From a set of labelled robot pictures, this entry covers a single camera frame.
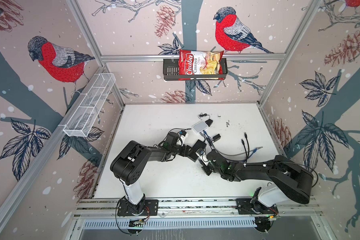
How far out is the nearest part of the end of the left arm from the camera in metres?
0.77

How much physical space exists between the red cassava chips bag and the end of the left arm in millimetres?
389

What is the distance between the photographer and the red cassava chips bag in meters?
0.87
